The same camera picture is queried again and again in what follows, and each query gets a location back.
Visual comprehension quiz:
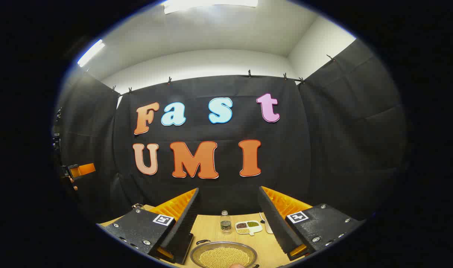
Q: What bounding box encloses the narrow ceiling light panel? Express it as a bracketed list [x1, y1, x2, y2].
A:
[77, 39, 105, 67]

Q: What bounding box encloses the white power cord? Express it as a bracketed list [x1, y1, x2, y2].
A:
[259, 212, 273, 234]

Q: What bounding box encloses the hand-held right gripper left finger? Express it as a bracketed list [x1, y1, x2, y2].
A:
[96, 187, 202, 265]

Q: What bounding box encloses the clear plastic water bottle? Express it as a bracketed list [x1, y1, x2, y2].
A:
[220, 210, 232, 235]

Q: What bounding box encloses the wide ceiling light panel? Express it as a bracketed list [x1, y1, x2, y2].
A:
[163, 0, 259, 15]

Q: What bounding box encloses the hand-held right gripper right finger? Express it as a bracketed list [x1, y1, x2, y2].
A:
[257, 186, 365, 261]

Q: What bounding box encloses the white divided bean dish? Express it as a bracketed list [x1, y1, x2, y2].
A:
[235, 220, 263, 236]

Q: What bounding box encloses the steel pot with black handle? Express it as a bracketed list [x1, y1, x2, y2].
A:
[189, 239, 260, 268]

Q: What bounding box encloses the pile of soybeans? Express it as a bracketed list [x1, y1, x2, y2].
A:
[199, 248, 251, 268]

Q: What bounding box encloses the row of black cloth clips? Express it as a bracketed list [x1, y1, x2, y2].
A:
[111, 54, 335, 93]

